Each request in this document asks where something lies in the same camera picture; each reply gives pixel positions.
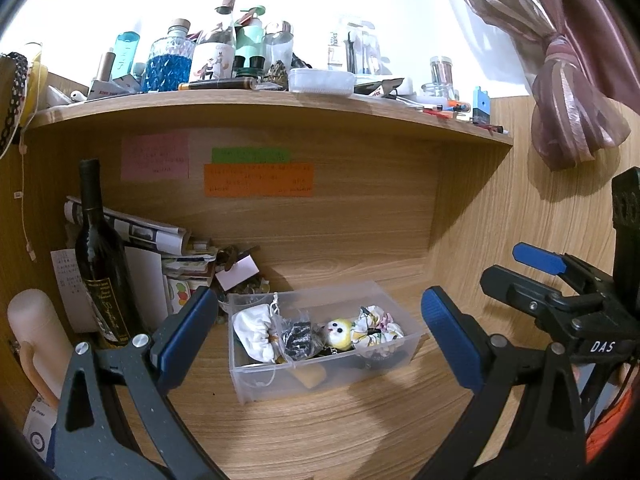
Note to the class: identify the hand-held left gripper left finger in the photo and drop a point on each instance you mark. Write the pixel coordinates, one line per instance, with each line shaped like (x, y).
(185, 330)

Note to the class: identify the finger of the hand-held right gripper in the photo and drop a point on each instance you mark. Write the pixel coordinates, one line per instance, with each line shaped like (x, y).
(537, 256)
(520, 297)

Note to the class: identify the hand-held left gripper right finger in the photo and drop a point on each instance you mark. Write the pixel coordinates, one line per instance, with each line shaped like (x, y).
(450, 332)

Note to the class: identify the clear plastic box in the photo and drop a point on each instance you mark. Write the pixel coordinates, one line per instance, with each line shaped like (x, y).
(395, 347)

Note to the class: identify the floral scrunchie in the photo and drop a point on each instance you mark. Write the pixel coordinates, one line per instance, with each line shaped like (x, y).
(380, 330)

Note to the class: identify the yellow white plush toy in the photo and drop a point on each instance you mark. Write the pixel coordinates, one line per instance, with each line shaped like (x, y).
(337, 332)

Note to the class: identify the yellow sponge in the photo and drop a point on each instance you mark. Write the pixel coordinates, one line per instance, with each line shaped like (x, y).
(312, 375)

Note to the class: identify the fruit sticker sheet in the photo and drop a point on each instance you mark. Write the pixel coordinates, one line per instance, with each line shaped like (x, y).
(179, 292)

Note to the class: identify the white sheet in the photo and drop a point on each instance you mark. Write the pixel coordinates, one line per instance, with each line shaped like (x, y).
(147, 280)

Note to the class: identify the pile of paper packets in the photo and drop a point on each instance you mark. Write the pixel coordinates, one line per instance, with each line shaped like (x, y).
(192, 260)

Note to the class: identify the white card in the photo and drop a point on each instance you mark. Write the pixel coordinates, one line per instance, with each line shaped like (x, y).
(235, 274)

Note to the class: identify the rolled newspaper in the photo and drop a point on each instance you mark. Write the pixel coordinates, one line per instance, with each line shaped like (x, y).
(150, 232)

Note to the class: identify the dark wine bottle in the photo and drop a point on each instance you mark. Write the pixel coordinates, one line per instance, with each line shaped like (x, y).
(100, 260)

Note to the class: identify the white handwritten paper note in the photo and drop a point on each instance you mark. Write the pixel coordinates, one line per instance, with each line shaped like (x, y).
(65, 285)

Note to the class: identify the blue stamp block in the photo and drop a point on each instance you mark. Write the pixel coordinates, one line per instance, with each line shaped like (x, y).
(480, 105)

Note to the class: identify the mauve striped curtain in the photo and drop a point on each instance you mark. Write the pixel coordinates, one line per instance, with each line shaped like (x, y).
(565, 95)

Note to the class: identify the orange sticky note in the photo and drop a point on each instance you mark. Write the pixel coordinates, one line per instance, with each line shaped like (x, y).
(257, 180)

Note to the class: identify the pink sticky note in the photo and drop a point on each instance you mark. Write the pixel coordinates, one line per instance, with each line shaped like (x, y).
(155, 156)

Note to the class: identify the blue white box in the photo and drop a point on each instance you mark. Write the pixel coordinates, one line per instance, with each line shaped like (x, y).
(40, 435)

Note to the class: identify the green sticky note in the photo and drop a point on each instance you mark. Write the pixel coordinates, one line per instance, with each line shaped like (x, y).
(250, 155)

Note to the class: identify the glass jar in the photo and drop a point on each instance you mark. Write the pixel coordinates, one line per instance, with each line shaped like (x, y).
(442, 72)

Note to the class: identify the wooden shelf board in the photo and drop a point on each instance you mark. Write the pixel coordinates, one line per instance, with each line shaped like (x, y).
(250, 105)

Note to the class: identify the black pen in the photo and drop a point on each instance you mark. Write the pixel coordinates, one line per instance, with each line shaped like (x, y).
(220, 84)

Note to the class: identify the red white small box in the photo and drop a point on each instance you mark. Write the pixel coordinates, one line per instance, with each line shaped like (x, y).
(112, 87)

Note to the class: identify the faceted glass bottle blue liquid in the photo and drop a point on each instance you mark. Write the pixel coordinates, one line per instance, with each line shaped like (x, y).
(167, 70)

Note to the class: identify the clear bottle white label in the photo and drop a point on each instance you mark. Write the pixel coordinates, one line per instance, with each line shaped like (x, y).
(212, 60)

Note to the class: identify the black ink bottles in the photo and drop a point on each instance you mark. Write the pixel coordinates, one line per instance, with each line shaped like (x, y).
(248, 66)

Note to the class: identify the brown tube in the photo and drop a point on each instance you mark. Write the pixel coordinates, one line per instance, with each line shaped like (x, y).
(106, 65)

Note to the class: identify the clear tool packaging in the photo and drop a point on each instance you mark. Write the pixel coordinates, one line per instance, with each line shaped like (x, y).
(350, 50)

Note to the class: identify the white oblong container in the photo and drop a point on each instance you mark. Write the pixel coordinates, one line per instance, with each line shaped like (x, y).
(320, 81)

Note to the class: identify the light blue tall bottle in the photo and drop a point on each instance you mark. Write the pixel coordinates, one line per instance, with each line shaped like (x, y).
(125, 55)

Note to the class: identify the small clear bottle silver cap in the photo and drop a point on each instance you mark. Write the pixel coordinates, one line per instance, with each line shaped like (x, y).
(277, 47)

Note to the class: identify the green pump bottle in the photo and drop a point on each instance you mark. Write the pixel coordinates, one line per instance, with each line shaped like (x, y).
(250, 37)

